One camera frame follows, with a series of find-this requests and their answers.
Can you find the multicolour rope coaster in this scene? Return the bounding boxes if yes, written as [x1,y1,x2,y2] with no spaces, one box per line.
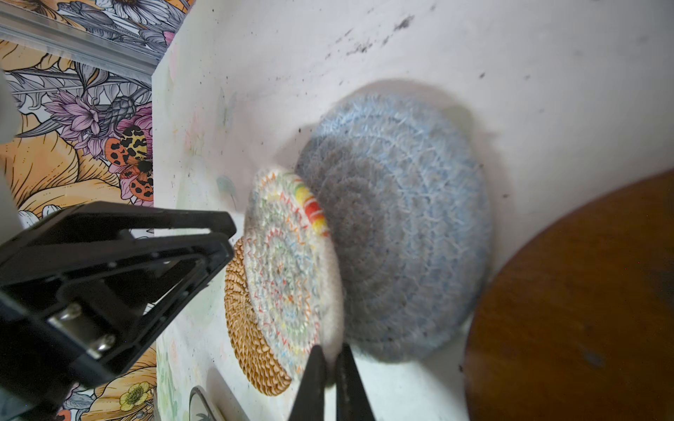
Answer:
[242,167,345,380]

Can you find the white tray with strawberries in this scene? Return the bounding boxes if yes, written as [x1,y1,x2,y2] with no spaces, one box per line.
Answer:
[189,386,225,421]

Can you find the woven rattan coaster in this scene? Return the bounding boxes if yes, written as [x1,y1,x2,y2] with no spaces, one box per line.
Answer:
[224,240,291,396]

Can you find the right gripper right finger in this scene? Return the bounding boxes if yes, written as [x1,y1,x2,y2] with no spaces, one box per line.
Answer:
[335,343,376,421]

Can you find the grey crochet coaster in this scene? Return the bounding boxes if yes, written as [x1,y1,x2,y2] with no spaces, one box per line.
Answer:
[296,94,493,363]

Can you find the glossy brown wooden coaster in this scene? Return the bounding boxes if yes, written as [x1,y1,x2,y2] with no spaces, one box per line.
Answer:
[463,171,673,420]

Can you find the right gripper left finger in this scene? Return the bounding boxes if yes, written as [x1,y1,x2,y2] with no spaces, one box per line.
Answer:
[288,345,328,421]

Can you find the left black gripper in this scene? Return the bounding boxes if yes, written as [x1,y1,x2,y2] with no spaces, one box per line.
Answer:
[1,202,237,420]

